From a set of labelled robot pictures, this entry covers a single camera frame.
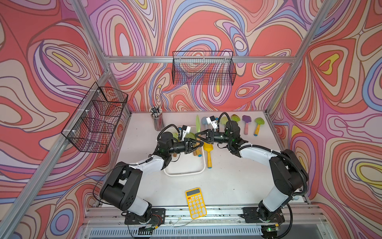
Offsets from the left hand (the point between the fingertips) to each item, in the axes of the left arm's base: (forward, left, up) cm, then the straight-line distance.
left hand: (203, 147), depth 74 cm
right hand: (+5, +4, -1) cm, 6 cm away
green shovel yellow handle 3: (+35, -46, -19) cm, 61 cm away
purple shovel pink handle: (+39, -37, -21) cm, 58 cm away
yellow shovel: (+12, -5, -19) cm, 23 cm away
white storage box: (+2, +11, -24) cm, 26 cm away
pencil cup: (+29, +29, -4) cm, 41 cm away
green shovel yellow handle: (+8, +2, -19) cm, 20 cm away
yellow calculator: (-21, +4, -21) cm, 30 cm away
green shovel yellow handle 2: (+40, -28, -20) cm, 53 cm away
